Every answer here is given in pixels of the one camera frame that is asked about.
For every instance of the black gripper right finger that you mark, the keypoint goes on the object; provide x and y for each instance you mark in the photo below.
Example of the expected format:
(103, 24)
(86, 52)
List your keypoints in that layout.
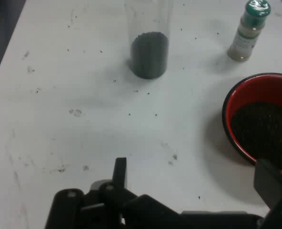
(272, 186)

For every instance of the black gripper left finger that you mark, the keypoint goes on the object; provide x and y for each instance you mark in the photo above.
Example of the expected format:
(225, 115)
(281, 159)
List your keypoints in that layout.
(119, 171)

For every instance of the black seed pile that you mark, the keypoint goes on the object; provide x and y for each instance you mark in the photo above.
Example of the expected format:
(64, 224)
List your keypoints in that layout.
(149, 55)
(262, 128)

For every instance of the clear plastic jar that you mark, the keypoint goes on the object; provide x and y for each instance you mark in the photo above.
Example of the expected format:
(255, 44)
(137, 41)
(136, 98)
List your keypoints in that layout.
(148, 19)

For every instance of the red bowl with black rim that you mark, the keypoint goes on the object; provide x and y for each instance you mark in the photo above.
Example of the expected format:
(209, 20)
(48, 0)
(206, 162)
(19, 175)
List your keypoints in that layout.
(250, 90)

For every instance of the spice bottle with green cap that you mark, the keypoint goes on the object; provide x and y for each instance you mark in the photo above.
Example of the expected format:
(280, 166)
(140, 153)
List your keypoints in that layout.
(247, 33)

